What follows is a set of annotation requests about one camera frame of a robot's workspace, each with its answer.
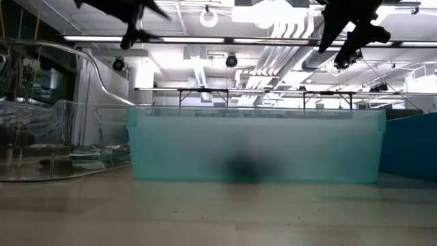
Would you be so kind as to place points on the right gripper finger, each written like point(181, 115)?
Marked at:
point(334, 25)
point(368, 34)

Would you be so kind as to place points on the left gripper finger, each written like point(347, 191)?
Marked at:
point(155, 8)
point(145, 35)

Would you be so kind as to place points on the round black ceiling speaker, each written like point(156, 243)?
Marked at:
point(231, 61)
point(118, 64)

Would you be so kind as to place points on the black ceiling spotlights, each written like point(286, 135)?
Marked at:
point(379, 87)
point(345, 66)

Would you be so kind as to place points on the black ceiling track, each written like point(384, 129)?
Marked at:
point(403, 3)

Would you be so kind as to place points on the white ceiling pipe bundle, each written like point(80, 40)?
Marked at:
point(280, 54)

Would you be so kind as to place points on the white table with black legs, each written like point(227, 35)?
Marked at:
point(205, 90)
point(327, 92)

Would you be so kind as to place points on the blue plastic bin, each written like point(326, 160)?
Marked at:
point(409, 147)

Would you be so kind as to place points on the green translucent plastic bin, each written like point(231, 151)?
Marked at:
point(307, 147)

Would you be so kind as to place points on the clear plastic bin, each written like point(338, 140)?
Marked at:
point(20, 112)

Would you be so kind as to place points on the grey round air duct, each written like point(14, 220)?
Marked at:
point(310, 62)

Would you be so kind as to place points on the white ceiling duct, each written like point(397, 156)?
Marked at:
point(199, 73)

